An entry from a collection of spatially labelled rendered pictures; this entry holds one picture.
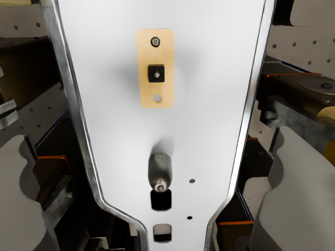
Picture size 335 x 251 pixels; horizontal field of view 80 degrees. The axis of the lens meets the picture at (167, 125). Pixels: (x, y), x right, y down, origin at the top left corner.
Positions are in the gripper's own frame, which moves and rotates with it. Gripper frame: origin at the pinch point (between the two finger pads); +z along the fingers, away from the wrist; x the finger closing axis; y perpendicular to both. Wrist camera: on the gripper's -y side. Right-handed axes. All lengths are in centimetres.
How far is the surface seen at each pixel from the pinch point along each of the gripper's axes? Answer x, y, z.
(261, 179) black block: 16.1, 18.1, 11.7
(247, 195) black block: 14.4, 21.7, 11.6
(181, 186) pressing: 3.3, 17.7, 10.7
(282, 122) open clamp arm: 14.5, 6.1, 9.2
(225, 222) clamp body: 14.9, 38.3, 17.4
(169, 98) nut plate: 1.4, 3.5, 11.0
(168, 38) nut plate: 1.4, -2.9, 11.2
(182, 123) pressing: 3.1, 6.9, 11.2
